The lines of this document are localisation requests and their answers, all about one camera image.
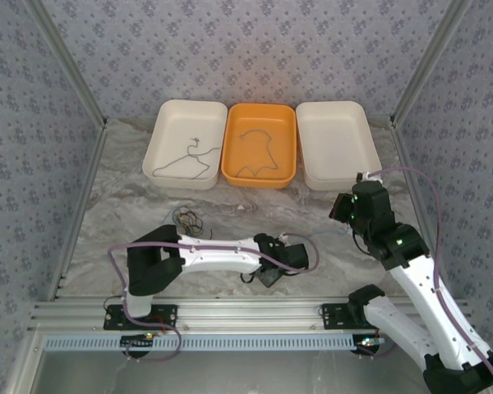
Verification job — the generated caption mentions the small black controller board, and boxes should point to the small black controller board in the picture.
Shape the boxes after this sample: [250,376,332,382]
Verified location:
[355,336,386,350]
[121,334,155,350]

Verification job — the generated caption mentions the aluminium side rail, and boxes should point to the aluminium side rail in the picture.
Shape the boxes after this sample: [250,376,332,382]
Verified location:
[47,122,108,303]
[389,121,453,299]

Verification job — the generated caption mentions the aluminium frame leg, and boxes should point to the aluminium frame leg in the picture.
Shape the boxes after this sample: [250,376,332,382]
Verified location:
[6,332,46,394]

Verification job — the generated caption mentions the aluminium frame rail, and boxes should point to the aluminium frame rail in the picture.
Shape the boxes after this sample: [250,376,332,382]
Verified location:
[28,297,476,334]

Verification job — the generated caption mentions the aluminium frame post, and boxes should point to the aluminium frame post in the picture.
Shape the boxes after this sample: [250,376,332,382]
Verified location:
[25,0,108,129]
[389,0,474,129]

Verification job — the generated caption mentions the grey metal lower panel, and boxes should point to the grey metal lower panel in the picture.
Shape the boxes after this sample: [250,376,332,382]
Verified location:
[35,350,436,394]

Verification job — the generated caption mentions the wires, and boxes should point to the wires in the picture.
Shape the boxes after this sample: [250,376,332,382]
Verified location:
[234,129,279,178]

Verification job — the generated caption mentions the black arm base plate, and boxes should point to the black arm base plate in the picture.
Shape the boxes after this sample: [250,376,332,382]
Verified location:
[103,304,178,332]
[320,302,379,332]

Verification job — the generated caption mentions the orange rectangular plastic tray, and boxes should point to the orange rectangular plastic tray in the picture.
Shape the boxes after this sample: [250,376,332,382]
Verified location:
[220,102,297,190]

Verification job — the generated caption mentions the white rectangular plastic tray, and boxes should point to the white rectangular plastic tray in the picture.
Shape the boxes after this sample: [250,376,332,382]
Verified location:
[295,100,383,193]
[141,98,229,190]

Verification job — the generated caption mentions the slotted pale cable duct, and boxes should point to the slotted pale cable duct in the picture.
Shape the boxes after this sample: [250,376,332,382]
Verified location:
[44,333,365,353]

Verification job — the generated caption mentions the black thin cable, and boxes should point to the black thin cable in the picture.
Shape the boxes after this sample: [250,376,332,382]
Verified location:
[180,219,202,238]
[152,137,223,181]

